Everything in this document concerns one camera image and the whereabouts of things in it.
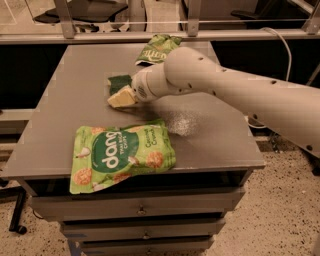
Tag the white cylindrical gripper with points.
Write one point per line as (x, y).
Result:
(140, 86)

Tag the green and yellow sponge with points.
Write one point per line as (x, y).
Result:
(115, 83)

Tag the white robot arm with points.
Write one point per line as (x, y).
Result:
(289, 109)

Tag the green kettle chips bag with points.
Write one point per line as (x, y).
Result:
(157, 49)

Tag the green dang chips bag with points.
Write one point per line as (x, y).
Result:
(103, 157)

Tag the black office chair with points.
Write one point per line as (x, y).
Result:
(87, 13)

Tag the grey drawer cabinet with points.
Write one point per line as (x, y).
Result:
(152, 178)

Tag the black stand leg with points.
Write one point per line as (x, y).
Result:
(18, 194)

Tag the metal railing frame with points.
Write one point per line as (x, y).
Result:
(163, 17)

